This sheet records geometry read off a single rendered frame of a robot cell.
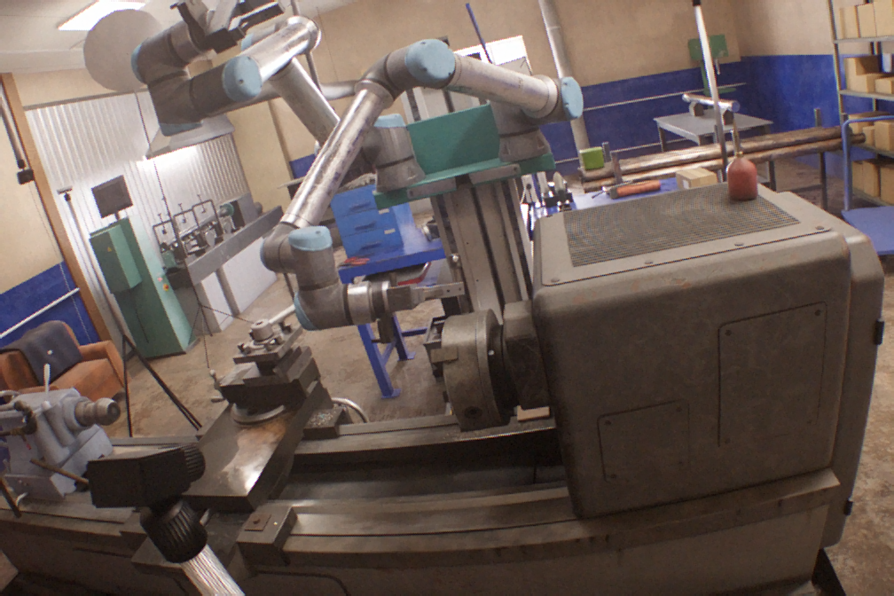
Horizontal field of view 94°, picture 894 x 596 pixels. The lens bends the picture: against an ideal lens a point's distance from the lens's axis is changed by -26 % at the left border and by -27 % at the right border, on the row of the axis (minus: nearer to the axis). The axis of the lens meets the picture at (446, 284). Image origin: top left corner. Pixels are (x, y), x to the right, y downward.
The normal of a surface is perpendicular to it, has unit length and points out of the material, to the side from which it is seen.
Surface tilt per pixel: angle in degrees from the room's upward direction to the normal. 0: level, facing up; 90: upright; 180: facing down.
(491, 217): 90
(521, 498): 48
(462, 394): 78
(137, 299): 90
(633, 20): 90
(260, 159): 90
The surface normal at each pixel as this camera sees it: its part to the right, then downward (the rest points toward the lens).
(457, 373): -0.25, -0.11
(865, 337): -0.15, 0.38
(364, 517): -0.25, -0.90
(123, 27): 0.58, 0.21
